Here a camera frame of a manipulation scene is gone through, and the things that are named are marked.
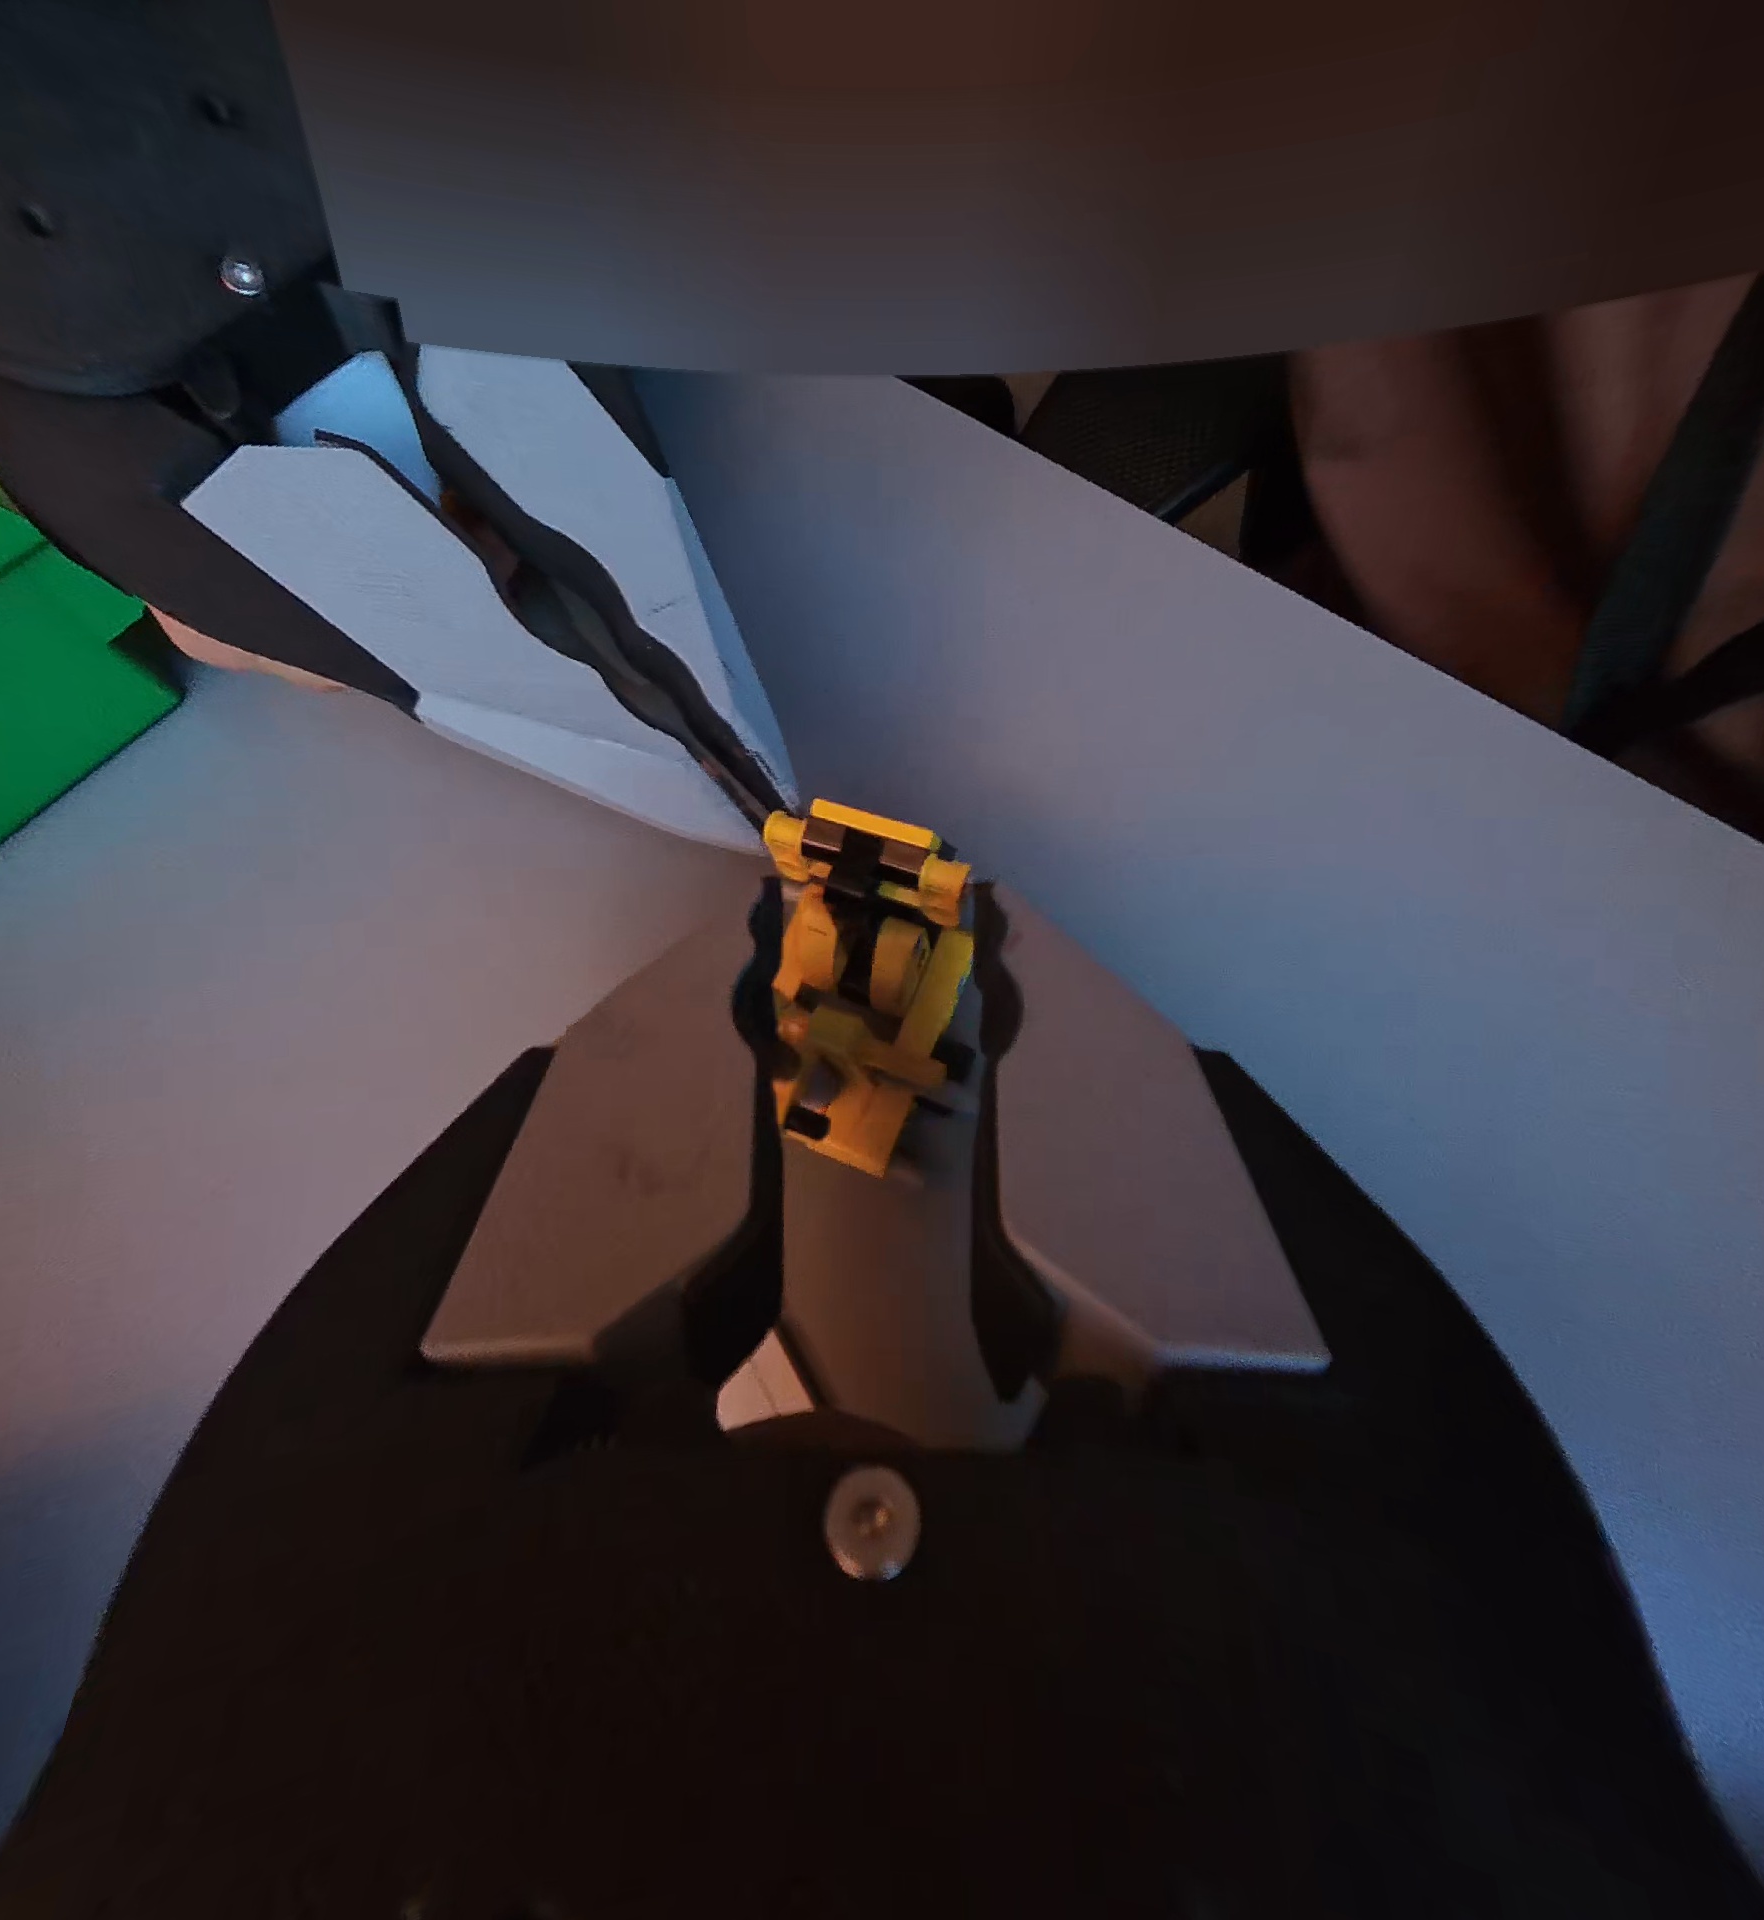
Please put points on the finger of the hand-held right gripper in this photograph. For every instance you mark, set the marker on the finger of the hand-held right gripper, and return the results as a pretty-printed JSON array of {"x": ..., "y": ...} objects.
[
  {"x": 597, "y": 495},
  {"x": 371, "y": 599}
]

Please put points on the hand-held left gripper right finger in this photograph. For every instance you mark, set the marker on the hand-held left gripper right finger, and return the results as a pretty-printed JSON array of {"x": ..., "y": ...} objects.
[{"x": 1137, "y": 1200}]

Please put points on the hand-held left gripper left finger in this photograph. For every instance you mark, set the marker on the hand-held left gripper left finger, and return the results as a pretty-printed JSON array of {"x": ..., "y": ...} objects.
[{"x": 628, "y": 1184}]

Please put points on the yellow lego model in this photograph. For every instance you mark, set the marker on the yellow lego model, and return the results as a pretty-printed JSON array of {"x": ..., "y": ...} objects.
[{"x": 824, "y": 944}]

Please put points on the green box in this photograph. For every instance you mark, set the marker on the green box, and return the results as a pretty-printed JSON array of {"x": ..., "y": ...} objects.
[{"x": 12, "y": 705}]

